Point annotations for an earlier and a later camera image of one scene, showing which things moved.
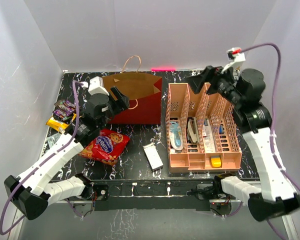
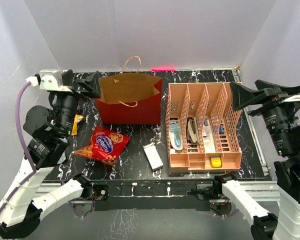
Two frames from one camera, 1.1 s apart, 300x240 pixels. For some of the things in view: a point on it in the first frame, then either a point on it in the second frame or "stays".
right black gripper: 197,82 to 241,95
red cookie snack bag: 106,147 stays
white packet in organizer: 208,140 stays
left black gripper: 121,100 to 92,83
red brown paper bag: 144,92 stays
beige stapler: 192,130 stays
